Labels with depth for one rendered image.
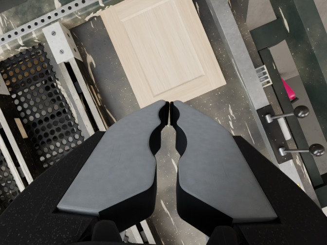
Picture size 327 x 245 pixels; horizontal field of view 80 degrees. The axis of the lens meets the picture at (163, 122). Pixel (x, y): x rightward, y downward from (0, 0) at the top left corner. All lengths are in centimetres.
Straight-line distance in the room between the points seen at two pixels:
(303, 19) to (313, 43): 8
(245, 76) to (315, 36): 25
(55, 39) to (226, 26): 57
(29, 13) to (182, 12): 52
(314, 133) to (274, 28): 271
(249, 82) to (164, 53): 31
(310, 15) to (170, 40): 46
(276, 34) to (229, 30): 21
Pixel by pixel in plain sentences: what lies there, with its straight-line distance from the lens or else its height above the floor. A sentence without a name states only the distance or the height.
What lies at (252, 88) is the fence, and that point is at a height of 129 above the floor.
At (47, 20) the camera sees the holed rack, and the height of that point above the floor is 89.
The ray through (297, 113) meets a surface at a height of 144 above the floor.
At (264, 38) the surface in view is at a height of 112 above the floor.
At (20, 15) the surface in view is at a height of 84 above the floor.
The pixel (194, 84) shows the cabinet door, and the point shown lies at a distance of 71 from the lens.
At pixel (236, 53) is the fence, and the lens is 74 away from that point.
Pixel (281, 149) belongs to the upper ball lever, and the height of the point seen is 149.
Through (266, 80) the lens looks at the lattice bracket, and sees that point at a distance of 79.
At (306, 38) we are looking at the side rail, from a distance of 85.
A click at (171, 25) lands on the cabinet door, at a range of 77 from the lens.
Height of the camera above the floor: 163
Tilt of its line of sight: 31 degrees down
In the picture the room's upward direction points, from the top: 159 degrees clockwise
